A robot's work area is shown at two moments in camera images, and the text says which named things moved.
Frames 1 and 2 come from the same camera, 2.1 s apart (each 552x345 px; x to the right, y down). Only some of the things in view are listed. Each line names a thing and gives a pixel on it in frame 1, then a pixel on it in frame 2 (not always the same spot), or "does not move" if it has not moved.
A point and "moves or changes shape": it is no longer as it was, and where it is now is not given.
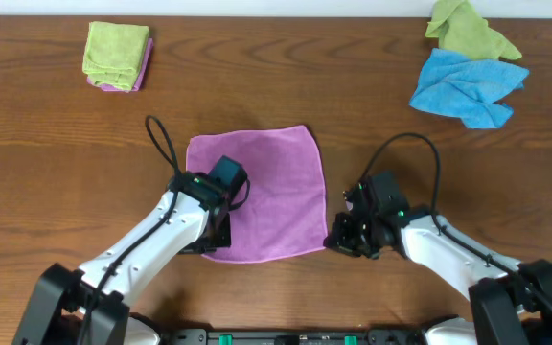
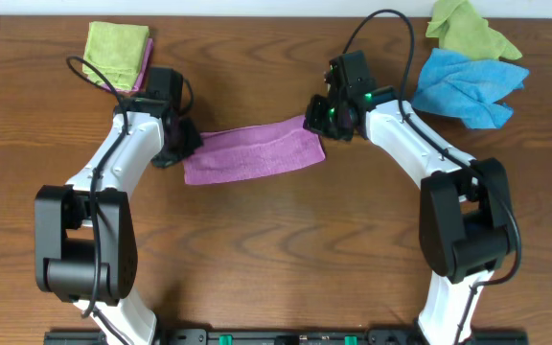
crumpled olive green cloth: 462,30 does not move
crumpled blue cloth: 472,89 does not move
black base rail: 374,336 does not move
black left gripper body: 223,230 to 180,142
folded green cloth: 115,54 does not move
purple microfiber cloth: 285,209 moves or changes shape
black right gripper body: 356,238 to 325,118
